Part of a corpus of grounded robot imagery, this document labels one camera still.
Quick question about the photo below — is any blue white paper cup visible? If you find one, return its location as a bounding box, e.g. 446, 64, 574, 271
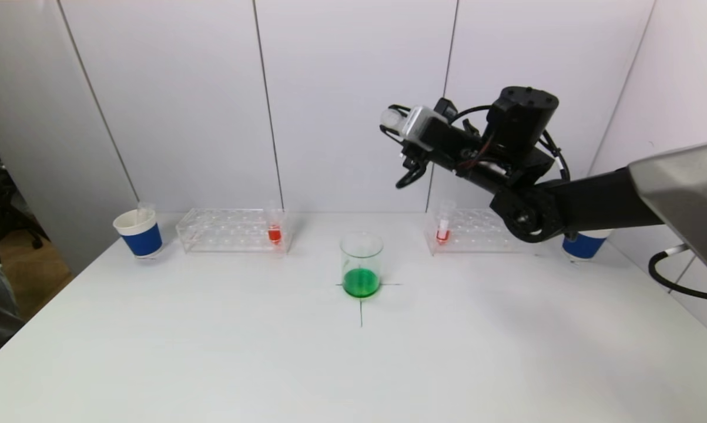
562, 229, 612, 261
113, 208, 165, 260

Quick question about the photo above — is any clear glass beaker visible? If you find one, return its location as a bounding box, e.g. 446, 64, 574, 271
340, 233, 384, 299

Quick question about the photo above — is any white labelled red pigment tube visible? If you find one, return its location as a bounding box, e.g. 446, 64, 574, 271
435, 200, 455, 246

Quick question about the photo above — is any black office chair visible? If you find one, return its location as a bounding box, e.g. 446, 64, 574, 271
0, 117, 43, 250

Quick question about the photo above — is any yellow pigment test tube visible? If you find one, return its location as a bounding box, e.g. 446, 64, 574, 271
380, 108, 408, 133

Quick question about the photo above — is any clear acrylic test tube rack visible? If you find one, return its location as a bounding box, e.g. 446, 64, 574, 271
424, 200, 536, 257
176, 208, 290, 255

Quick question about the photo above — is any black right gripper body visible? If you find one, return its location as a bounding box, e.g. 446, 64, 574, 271
400, 106, 497, 187

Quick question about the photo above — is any red pigment test tube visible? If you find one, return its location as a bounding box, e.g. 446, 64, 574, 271
263, 200, 284, 247

